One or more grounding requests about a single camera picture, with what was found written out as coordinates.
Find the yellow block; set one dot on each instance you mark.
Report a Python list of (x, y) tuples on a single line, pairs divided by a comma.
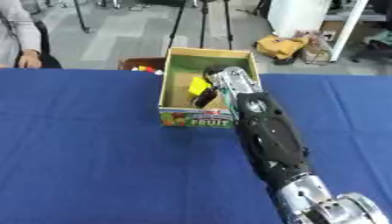
[(198, 85)]

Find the clear plastic bag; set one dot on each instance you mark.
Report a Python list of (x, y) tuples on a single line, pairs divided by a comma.
[(315, 49)]

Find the brown box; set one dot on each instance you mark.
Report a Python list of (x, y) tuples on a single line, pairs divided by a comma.
[(140, 61)]

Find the white board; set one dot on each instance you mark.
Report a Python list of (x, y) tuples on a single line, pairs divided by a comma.
[(298, 17)]

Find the white post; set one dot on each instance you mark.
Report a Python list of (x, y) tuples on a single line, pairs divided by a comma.
[(348, 29)]

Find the yellow bag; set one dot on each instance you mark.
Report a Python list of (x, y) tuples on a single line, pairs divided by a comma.
[(280, 46)]

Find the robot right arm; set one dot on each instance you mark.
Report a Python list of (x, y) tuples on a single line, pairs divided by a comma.
[(270, 140)]

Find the small red and yellow toy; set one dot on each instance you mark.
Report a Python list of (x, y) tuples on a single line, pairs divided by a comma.
[(147, 69)]

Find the person's hand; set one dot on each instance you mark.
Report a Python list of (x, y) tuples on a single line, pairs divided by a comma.
[(29, 59)]

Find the cardboard box with green inside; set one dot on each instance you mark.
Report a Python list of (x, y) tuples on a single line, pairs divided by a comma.
[(178, 87)]

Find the dark office chair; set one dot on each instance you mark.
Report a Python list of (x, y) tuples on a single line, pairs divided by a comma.
[(375, 48)]

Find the black tripod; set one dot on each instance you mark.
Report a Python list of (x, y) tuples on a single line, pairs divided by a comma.
[(203, 23)]

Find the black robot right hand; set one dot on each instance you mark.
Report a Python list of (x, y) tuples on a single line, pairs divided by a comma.
[(205, 97)]

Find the black stand leg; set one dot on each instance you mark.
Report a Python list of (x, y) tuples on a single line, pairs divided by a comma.
[(81, 17)]

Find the person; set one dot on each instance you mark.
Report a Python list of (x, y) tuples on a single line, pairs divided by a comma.
[(15, 26)]

